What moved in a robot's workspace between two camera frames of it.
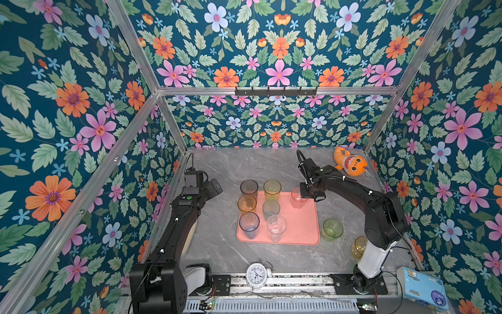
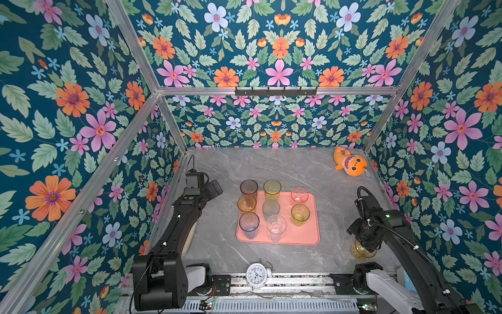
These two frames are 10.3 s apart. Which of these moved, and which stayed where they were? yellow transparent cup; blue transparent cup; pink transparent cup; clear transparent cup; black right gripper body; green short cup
Moved: black right gripper body; green short cup
Stayed: blue transparent cup; pink transparent cup; clear transparent cup; yellow transparent cup
